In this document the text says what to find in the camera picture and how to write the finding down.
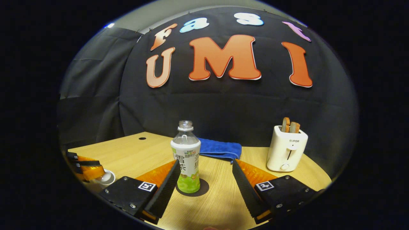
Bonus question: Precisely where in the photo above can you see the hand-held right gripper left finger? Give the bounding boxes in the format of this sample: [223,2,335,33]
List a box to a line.
[100,159,181,225]

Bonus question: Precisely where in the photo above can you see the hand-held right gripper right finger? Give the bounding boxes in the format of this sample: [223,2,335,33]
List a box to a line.
[232,159,325,225]

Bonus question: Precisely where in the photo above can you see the white teacup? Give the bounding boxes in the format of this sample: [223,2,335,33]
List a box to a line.
[92,169,116,187]

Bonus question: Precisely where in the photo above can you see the dark round coaster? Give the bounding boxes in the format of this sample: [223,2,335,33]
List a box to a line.
[175,178,210,197]

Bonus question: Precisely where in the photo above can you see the clear plastic water bottle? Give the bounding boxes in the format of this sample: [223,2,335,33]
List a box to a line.
[170,120,202,194]

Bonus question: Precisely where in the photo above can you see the blue towel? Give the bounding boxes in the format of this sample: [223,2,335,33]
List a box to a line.
[197,137,243,164]

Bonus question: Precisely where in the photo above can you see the white toaster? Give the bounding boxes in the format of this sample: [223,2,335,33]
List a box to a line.
[266,125,309,173]

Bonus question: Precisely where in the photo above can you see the black backdrop cloth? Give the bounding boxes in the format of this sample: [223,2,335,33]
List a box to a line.
[58,6,359,179]

